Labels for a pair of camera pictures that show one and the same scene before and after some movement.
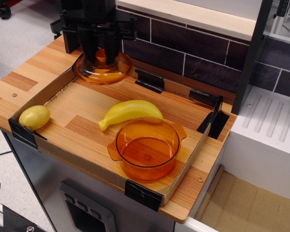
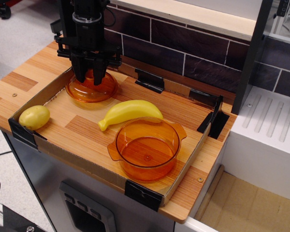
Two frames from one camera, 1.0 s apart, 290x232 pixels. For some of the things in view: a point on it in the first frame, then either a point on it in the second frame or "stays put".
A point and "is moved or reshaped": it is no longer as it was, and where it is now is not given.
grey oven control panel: [84, 214] stays put
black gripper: [88, 16] -> [88, 44]
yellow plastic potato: [34, 117] stays put
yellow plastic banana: [129, 110] stays put
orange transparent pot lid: [100, 73] is moved or reshaped
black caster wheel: [4, 11] stays put
